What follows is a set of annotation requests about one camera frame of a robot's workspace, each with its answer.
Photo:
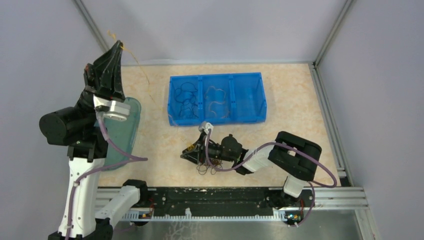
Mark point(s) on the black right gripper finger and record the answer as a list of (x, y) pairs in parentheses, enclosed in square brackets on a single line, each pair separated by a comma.
[(194, 148), (193, 157)]

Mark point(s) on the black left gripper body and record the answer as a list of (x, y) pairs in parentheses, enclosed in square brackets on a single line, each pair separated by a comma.
[(91, 81)]

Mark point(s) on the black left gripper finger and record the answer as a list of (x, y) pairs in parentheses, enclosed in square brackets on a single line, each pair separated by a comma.
[(115, 86), (100, 67)]

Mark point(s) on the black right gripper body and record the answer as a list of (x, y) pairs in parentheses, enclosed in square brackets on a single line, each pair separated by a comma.
[(214, 150)]

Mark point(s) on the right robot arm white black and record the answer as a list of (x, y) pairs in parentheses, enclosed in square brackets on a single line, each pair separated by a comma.
[(293, 154)]

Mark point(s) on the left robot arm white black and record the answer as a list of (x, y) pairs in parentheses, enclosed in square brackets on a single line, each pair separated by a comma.
[(81, 128)]

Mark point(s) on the teal translucent plastic basin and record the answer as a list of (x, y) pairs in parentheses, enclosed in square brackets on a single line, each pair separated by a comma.
[(123, 133)]

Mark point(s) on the blue plastic divided bin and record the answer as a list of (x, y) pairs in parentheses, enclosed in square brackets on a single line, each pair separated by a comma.
[(220, 99)]

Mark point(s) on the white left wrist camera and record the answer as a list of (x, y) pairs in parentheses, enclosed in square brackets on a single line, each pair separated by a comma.
[(111, 109)]

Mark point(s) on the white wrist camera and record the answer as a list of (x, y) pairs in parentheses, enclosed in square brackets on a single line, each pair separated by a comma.
[(111, 109), (205, 127)]

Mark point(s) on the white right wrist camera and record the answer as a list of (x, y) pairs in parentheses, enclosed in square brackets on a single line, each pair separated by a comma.
[(205, 127)]

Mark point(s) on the aluminium frame post left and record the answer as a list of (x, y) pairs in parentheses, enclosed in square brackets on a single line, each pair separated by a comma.
[(92, 26)]

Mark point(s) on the aluminium frame post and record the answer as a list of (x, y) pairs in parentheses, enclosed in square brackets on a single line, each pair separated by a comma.
[(92, 26), (336, 27)]

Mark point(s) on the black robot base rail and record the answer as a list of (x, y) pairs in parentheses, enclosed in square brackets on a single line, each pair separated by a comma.
[(239, 204)]

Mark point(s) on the aluminium frame post right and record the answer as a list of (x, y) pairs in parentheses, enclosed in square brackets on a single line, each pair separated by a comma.
[(336, 27)]

